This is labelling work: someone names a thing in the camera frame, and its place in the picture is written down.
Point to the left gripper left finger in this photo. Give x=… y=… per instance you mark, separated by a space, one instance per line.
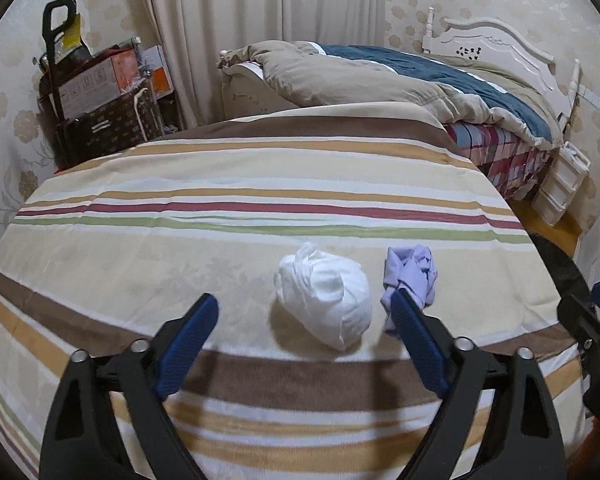
x=82 y=439

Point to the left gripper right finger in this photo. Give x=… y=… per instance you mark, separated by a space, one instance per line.
x=522 y=439

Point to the black trash bin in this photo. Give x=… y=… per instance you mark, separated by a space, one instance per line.
x=566 y=276

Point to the white plastic drawer unit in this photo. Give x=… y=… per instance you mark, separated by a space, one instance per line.
x=561 y=183

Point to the plaid bed sheet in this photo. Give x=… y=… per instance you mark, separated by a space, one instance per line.
x=508 y=162

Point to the purple crumpled glove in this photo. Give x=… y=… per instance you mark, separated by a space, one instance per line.
x=410 y=268

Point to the striped table cloth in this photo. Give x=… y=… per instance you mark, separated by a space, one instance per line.
x=106 y=252

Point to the white bed headboard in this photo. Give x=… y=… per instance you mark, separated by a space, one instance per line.
x=492 y=41

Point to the orange white cardboard box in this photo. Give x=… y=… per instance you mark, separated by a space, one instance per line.
x=100 y=84

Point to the blue beige duvet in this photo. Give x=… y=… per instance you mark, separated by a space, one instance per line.
x=452 y=89

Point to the beige striped curtain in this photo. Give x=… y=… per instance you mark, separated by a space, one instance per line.
x=193 y=32

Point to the wall switch plate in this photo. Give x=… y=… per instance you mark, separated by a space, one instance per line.
x=589 y=96

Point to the black handled cart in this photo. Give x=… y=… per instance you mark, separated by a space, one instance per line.
x=65 y=52

